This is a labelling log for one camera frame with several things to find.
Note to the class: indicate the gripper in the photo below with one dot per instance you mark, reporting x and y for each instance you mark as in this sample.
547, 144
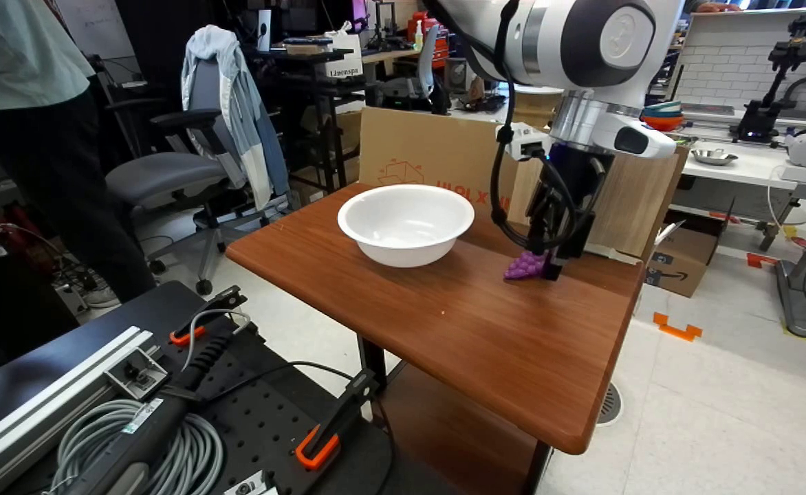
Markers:
577, 175

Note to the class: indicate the purple toy grape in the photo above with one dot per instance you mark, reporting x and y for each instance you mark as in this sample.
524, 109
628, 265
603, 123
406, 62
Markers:
523, 266

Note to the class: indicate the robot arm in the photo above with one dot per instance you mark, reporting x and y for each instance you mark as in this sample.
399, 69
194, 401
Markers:
582, 41

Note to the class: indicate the white bowl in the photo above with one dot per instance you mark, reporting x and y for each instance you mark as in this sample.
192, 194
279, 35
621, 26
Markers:
405, 223

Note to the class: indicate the metal bowl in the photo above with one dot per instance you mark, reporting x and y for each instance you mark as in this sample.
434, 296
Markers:
714, 157

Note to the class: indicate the light wooden board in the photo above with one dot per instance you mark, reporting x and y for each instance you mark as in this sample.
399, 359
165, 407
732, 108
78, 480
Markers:
633, 199

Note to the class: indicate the cardboard box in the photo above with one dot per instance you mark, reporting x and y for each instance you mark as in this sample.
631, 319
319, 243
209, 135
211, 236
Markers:
685, 258

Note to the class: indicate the orange floor marker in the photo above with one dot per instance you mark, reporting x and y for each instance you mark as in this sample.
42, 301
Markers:
678, 331

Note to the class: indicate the stack of coloured bowls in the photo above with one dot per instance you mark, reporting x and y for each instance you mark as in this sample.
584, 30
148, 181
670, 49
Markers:
663, 117

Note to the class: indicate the brown cardboard sheet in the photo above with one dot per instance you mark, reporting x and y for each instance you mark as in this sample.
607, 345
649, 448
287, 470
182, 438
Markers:
423, 148

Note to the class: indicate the round floor drain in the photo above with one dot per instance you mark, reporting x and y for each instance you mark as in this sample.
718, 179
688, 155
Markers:
611, 404

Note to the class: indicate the white table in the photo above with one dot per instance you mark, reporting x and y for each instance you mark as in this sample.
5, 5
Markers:
754, 168

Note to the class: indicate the white tile backsplash panel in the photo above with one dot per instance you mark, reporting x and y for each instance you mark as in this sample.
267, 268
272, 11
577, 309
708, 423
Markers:
726, 65

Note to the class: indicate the black shelf rack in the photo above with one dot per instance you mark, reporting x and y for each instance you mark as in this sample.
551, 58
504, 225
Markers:
307, 110

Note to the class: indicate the black clamp with orange tips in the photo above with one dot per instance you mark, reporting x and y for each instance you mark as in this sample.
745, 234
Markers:
207, 313
338, 419

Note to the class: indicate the light blue jacket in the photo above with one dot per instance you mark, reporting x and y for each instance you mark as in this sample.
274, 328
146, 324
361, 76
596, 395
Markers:
241, 103

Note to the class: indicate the grey office chair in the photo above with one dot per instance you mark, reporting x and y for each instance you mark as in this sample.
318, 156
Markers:
162, 175

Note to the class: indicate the person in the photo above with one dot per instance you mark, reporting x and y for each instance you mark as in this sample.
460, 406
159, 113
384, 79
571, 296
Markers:
45, 172

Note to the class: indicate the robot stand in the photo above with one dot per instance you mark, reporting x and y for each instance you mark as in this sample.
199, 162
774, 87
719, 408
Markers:
31, 357

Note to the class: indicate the camera on mount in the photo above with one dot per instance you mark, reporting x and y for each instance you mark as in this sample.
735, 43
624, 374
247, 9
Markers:
764, 110

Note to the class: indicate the aluminium rail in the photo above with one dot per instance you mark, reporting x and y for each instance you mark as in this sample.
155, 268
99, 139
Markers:
52, 385

